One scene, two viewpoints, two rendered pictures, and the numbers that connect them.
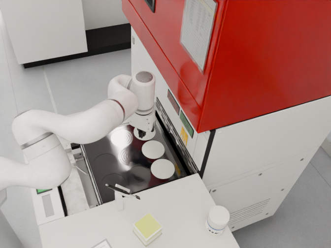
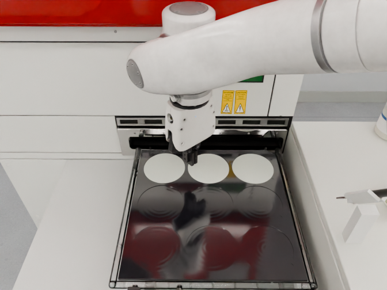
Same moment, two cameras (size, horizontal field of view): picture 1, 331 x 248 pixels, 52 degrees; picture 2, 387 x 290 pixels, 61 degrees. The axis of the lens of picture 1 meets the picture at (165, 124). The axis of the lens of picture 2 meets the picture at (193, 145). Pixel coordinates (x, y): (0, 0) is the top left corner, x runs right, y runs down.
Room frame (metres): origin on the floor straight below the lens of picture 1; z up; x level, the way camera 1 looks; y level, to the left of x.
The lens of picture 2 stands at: (0.68, 0.55, 1.48)
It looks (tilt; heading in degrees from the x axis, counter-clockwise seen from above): 42 degrees down; 298
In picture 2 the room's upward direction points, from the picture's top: straight up
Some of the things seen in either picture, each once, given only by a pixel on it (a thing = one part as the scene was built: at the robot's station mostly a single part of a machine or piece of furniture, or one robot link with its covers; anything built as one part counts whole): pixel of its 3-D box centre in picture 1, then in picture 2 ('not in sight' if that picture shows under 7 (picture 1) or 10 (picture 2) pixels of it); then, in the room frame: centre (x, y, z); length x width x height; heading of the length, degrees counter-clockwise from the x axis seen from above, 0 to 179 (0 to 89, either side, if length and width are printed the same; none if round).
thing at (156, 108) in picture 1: (173, 141); (201, 141); (0.97, -0.04, 0.89); 0.44 x 0.02 x 0.10; 28
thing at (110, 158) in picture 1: (130, 156); (209, 203); (0.86, 0.14, 0.90); 0.34 x 0.34 x 0.01; 28
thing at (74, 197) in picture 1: (70, 182); not in sight; (0.72, 0.36, 0.87); 0.36 x 0.08 x 0.03; 28
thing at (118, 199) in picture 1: (123, 196); (360, 208); (0.59, 0.12, 1.03); 0.06 x 0.04 x 0.13; 118
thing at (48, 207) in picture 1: (41, 170); not in sight; (0.75, 0.49, 0.89); 0.55 x 0.09 x 0.14; 28
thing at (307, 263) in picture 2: (144, 191); (292, 205); (0.70, 0.05, 0.90); 0.37 x 0.01 x 0.01; 118
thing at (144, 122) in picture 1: (142, 115); (189, 115); (0.93, 0.10, 1.09); 0.10 x 0.07 x 0.11; 69
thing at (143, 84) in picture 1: (142, 89); (187, 48); (0.93, 0.10, 1.23); 0.09 x 0.08 x 0.13; 72
